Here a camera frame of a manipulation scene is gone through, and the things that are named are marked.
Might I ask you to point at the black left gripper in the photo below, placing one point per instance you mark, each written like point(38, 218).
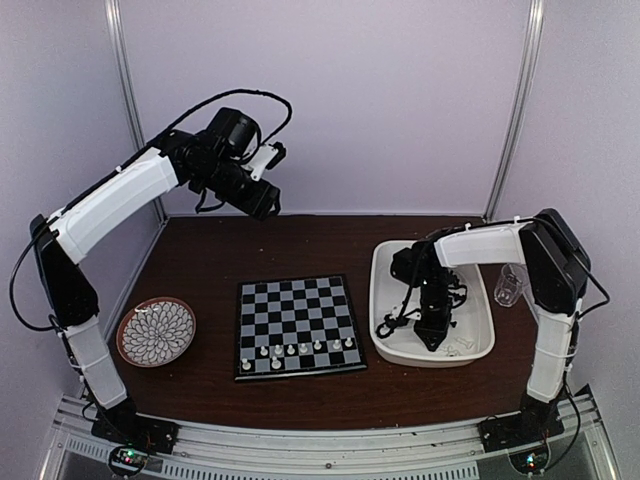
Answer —
point(259, 204)

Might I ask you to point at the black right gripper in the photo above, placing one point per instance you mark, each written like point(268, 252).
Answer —
point(439, 329)

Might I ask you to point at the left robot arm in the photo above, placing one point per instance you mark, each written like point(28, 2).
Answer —
point(227, 158)

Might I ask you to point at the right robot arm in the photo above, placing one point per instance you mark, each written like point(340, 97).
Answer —
point(543, 252)

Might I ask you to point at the cluster of white chess pieces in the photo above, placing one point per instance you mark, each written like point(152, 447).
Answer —
point(458, 347)

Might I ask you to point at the right circuit board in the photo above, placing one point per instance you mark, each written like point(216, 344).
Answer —
point(530, 462)

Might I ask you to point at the circuit board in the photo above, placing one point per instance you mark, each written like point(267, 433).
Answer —
point(530, 462)
point(125, 460)

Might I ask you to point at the left circuit board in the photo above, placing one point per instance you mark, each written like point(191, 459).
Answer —
point(125, 460)

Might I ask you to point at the white plastic tub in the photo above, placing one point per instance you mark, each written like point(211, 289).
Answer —
point(472, 320)

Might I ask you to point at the clear plastic cup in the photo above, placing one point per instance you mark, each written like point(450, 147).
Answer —
point(511, 284)

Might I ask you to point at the black white chessboard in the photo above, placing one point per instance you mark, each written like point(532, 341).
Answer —
point(291, 312)

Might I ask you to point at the patterned ceramic plate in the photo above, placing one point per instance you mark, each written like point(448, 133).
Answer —
point(156, 332)

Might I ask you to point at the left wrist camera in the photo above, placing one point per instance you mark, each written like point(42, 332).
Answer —
point(266, 158)

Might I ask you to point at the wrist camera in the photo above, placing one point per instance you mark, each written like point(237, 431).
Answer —
point(266, 158)
point(402, 316)

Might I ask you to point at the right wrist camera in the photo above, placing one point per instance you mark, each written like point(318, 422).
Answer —
point(402, 316)

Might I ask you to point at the aluminium front rail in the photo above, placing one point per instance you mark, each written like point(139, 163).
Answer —
point(441, 451)

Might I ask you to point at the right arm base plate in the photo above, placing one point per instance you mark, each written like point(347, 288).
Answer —
point(498, 433)

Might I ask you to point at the left aluminium frame post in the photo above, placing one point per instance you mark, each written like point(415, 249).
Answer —
point(117, 36)

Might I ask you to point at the aluminium frame post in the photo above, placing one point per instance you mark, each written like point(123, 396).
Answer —
point(529, 59)
point(117, 36)

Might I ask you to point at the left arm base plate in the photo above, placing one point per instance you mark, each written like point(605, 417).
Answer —
point(143, 433)

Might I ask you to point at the right aluminium frame post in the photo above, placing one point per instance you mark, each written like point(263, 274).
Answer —
point(529, 59)

